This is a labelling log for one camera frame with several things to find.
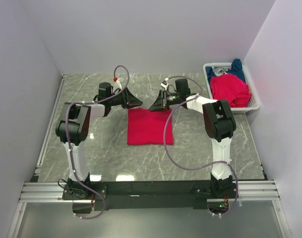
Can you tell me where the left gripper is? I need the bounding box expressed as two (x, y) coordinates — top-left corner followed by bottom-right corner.
(108, 87), (143, 110)

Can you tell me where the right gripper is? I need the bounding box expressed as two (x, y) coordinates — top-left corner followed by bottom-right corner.
(149, 90), (181, 113)

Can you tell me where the red t shirt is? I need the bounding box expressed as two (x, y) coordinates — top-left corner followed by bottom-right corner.
(210, 74), (252, 108)
(127, 108), (174, 146)

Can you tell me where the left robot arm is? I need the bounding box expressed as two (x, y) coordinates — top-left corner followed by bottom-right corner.
(55, 82), (143, 199)

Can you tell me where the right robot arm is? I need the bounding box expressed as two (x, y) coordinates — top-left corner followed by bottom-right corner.
(149, 76), (238, 198)

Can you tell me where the red t shirt in basket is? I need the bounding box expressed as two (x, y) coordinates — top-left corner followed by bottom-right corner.
(210, 74), (252, 108)

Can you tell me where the blue t shirt in basket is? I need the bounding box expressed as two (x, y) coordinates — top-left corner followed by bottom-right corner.
(204, 59), (246, 84)

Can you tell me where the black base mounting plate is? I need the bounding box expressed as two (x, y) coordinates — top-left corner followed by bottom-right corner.
(62, 180), (236, 211)

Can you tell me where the white plastic laundry basket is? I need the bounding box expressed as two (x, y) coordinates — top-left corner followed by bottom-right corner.
(203, 62), (260, 114)

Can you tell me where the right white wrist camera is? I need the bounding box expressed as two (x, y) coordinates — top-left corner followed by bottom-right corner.
(160, 78), (169, 91)

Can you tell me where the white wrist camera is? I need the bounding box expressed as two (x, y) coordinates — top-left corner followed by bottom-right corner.
(160, 78), (169, 91)
(115, 77), (127, 90)

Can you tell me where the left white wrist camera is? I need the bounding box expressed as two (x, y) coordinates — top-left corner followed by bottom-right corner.
(115, 77), (127, 90)

